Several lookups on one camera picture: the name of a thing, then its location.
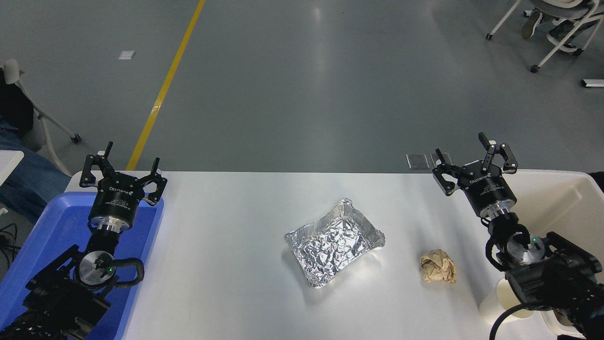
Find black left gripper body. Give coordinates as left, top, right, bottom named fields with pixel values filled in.
left=90, top=173, right=151, bottom=220

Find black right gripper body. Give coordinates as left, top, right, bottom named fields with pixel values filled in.
left=457, top=163, right=516, bottom=217

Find cream paper cup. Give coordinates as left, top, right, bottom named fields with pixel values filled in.
left=479, top=278, right=535, bottom=324

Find person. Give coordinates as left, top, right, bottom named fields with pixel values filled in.
left=521, top=0, right=596, bottom=52
left=0, top=66, right=71, bottom=225

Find blue plastic tray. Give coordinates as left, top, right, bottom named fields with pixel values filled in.
left=0, top=191, right=165, bottom=340

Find large pale plastic bin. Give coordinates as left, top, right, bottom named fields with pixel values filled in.
left=486, top=169, right=604, bottom=339

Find white wheeled chair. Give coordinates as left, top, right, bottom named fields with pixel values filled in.
left=2, top=59, right=82, bottom=178
left=486, top=0, right=604, bottom=74

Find white side table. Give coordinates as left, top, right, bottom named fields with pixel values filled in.
left=0, top=150, right=25, bottom=186

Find crumpled tan paper ball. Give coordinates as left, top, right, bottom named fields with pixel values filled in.
left=420, top=249, right=457, bottom=284

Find crumpled silver foil tray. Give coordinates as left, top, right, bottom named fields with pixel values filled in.
left=284, top=198, right=386, bottom=288

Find black floor cables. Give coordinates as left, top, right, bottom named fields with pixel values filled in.
left=0, top=223, right=19, bottom=265

